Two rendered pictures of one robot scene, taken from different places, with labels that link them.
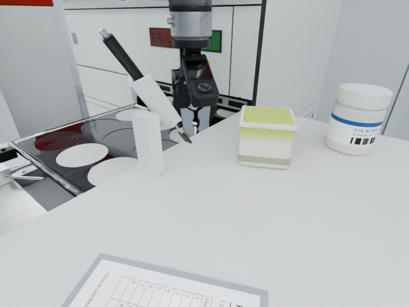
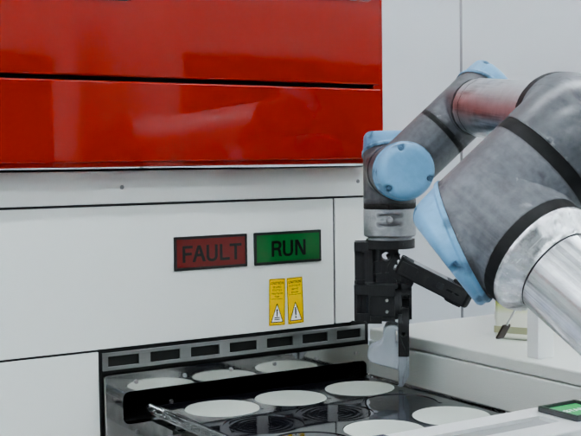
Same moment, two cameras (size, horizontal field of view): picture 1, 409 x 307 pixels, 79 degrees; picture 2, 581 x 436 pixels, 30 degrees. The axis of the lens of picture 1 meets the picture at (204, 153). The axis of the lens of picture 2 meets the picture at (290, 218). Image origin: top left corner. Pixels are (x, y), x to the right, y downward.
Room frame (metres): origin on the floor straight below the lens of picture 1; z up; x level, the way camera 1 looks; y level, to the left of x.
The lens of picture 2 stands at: (0.10, 1.52, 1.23)
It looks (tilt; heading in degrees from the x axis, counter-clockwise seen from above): 3 degrees down; 290
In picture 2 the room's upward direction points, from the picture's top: 1 degrees counter-clockwise
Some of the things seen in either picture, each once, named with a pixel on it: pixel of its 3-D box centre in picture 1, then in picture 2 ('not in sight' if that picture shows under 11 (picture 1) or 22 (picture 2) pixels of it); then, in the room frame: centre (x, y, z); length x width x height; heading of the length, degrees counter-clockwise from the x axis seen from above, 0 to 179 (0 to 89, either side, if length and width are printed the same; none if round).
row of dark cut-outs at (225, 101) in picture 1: (181, 91); (242, 345); (0.72, 0.07, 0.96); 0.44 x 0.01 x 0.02; 52
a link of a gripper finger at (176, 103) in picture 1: (184, 105); (402, 325); (0.48, 0.04, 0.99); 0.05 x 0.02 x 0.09; 105
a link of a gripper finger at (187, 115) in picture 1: (185, 122); (388, 355); (0.50, 0.04, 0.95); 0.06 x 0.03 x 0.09; 15
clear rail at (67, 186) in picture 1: (46, 170); not in sight; (0.39, 0.30, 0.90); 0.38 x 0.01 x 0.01; 52
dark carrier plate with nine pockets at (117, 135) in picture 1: (125, 137); (334, 414); (0.54, 0.19, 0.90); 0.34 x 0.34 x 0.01; 52
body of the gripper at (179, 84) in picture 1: (191, 71); (385, 280); (0.51, 0.03, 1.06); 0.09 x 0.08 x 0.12; 15
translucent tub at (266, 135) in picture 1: (265, 136); (526, 313); (0.33, -0.09, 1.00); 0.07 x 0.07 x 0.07; 79
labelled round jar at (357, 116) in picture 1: (355, 119); not in sight; (0.36, -0.24, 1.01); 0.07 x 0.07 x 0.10
